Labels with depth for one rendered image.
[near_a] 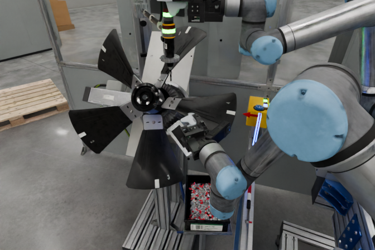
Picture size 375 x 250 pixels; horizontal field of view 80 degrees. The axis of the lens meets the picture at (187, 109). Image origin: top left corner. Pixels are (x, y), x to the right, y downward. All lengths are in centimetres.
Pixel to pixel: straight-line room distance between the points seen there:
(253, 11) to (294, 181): 161
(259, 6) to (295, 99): 46
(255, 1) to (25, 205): 224
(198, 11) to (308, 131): 53
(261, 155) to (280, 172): 140
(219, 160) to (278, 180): 153
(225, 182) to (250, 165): 14
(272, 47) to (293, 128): 32
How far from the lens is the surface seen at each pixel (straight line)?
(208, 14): 78
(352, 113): 40
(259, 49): 64
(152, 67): 124
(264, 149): 64
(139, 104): 91
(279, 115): 38
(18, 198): 250
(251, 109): 113
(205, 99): 92
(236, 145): 188
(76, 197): 226
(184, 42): 96
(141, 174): 90
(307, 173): 207
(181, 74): 118
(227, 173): 59
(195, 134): 72
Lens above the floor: 164
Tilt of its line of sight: 31 degrees down
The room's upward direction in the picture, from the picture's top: straight up
